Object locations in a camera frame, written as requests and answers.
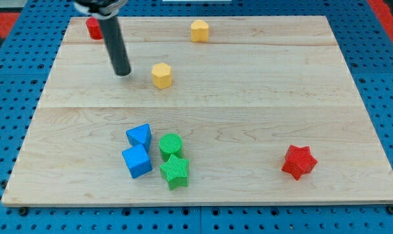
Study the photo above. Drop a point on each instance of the red cylinder block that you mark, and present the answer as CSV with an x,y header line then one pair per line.
x,y
93,27

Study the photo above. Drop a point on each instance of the blue triangle block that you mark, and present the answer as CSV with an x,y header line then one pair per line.
x,y
140,135

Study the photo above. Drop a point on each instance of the yellow heart block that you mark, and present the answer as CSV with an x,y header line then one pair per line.
x,y
199,31

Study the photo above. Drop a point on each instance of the light wooden board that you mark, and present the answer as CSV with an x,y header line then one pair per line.
x,y
238,101

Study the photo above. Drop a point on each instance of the green star block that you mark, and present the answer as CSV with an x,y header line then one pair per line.
x,y
175,172

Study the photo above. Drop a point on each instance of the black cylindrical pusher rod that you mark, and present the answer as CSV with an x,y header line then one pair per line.
x,y
113,38

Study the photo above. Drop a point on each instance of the green cylinder block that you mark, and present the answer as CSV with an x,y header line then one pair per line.
x,y
170,144

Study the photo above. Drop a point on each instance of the red star block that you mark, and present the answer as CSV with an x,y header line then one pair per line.
x,y
298,161

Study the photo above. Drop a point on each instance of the yellow hexagon block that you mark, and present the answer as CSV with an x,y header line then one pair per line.
x,y
161,74

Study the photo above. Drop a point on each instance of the blue cube block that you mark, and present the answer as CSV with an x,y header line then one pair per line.
x,y
137,160

